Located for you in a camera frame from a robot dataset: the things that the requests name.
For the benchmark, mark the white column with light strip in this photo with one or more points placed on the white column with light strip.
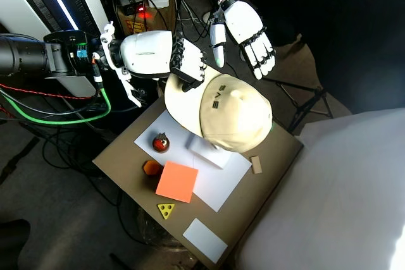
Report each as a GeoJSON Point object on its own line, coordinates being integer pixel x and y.
{"type": "Point", "coordinates": [19, 7]}

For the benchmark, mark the red bird toy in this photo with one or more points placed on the red bird toy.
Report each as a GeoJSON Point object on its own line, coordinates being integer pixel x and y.
{"type": "Point", "coordinates": [160, 144]}

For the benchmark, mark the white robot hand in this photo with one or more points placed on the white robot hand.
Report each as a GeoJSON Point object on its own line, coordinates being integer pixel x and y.
{"type": "Point", "coordinates": [145, 53]}
{"type": "Point", "coordinates": [243, 20]}

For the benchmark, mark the clear plastic wrap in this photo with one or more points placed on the clear plastic wrap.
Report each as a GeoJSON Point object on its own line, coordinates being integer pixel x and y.
{"type": "Point", "coordinates": [148, 232]}

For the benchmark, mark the small white paper card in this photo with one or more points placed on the small white paper card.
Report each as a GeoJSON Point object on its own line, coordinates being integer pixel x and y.
{"type": "Point", "coordinates": [205, 240]}

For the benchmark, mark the white cloth backdrop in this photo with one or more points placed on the white cloth backdrop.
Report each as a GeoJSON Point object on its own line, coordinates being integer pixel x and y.
{"type": "Point", "coordinates": [332, 194]}

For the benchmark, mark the yellow triangle block with holes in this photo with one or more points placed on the yellow triangle block with holes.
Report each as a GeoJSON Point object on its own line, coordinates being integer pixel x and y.
{"type": "Point", "coordinates": [165, 210]}

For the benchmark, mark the large white paper sheet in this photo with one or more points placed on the large white paper sheet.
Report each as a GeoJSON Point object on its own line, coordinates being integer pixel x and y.
{"type": "Point", "coordinates": [218, 184]}

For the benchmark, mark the orange hexagon block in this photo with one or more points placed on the orange hexagon block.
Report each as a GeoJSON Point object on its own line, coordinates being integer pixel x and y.
{"type": "Point", "coordinates": [152, 169]}

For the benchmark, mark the cardboard box with red label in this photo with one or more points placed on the cardboard box with red label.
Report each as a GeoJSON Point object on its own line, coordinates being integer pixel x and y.
{"type": "Point", "coordinates": [133, 23]}

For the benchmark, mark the black tripod stand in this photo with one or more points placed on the black tripod stand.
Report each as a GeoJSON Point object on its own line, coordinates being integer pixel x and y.
{"type": "Point", "coordinates": [311, 99]}

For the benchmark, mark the beige baseball cap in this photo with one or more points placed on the beige baseball cap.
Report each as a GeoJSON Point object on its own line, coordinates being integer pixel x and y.
{"type": "Point", "coordinates": [234, 115]}

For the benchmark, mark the tan wooden block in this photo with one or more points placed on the tan wooden block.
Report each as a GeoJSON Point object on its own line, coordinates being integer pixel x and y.
{"type": "Point", "coordinates": [256, 165]}

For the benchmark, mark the orange square block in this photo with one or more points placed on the orange square block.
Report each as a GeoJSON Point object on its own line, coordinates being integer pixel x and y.
{"type": "Point", "coordinates": [176, 182]}

